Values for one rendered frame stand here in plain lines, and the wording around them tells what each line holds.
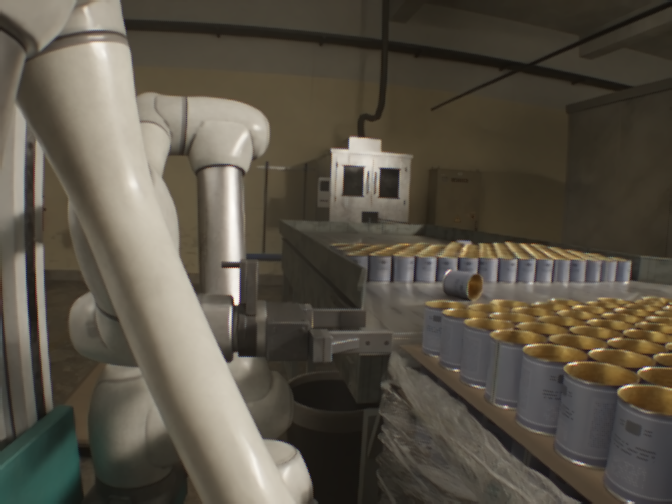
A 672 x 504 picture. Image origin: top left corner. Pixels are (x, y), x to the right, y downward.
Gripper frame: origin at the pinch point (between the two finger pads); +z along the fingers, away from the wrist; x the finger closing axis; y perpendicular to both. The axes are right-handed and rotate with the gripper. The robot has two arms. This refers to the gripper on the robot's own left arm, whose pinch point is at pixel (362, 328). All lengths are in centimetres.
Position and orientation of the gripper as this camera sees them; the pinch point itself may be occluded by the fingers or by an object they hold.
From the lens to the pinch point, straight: 63.3
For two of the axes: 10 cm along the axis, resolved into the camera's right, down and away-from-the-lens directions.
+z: 9.8, 0.2, 1.8
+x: 1.8, 0.8, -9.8
